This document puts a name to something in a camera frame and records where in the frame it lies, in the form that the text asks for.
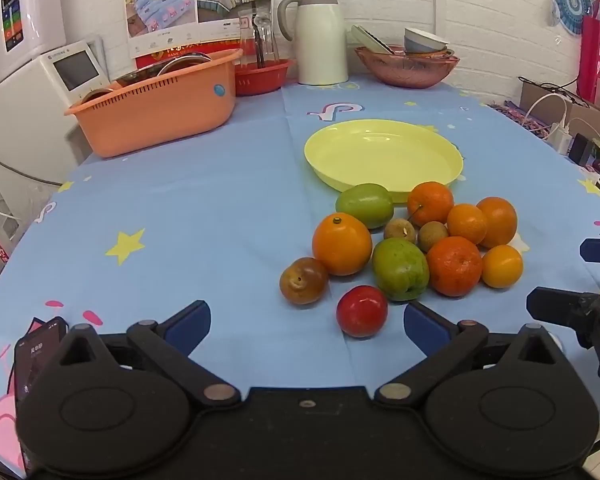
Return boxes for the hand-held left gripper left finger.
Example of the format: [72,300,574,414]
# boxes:
[55,300,242,408]

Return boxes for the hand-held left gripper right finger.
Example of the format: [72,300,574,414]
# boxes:
[375,301,561,407]

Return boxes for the large green jujube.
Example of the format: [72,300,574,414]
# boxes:
[372,238,430,302]

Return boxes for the red plum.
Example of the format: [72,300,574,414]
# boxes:
[336,285,388,338]

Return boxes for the small yellow orange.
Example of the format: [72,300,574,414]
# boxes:
[481,245,524,289]

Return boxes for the large mandarin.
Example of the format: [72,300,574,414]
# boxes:
[426,236,483,297]

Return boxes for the brown longan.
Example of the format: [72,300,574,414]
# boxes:
[384,218,417,242]
[417,221,449,253]

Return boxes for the smooth round orange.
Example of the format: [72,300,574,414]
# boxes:
[476,197,518,249]
[447,203,488,245]

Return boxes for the large navel orange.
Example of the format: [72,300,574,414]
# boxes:
[312,213,373,277]

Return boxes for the mandarin with stem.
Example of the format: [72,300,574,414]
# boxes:
[407,181,455,227]

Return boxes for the dark brown plum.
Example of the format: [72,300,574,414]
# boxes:
[280,257,330,306]

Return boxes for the yellow plastic plate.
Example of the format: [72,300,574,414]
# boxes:
[304,119,464,195]

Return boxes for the blue printed tablecloth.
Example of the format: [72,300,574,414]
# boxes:
[0,77,600,480]

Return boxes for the white charger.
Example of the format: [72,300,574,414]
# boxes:
[550,122,574,156]

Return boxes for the black smartphone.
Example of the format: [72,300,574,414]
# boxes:
[14,316,71,476]

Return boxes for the cardboard box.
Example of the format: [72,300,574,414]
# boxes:
[520,82,600,139]

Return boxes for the pink gift bag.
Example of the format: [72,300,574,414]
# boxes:
[577,0,600,104]

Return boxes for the orange plastic basket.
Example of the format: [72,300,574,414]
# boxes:
[64,49,243,158]

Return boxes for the patterned rim bowl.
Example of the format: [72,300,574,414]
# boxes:
[402,47,456,59]

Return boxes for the steel pan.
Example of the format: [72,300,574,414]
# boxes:
[114,59,181,88]

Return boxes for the blue round hand fan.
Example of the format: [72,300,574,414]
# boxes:
[552,0,594,36]

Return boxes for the red plastic basket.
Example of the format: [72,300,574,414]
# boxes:
[235,58,296,97]

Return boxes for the pink glass bowl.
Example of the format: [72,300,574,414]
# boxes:
[355,46,461,89]

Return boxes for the white appliance with screen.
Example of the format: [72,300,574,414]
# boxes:
[0,55,97,188]

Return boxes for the steel bowl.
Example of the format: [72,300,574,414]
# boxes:
[157,52,213,75]

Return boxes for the grey-blue bowl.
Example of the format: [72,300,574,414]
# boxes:
[404,27,451,55]

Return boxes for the white device with screen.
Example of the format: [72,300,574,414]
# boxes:
[30,35,109,107]

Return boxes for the white green-rimmed dish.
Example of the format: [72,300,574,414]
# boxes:
[351,25,396,56]

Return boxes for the white thermos jug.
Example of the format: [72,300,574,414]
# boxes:
[277,0,349,86]

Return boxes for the white water purifier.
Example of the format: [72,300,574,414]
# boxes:
[0,0,67,97]

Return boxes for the white charger cable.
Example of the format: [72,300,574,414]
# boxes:
[522,92,570,131]

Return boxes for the wall poster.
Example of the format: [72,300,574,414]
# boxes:
[122,0,276,69]

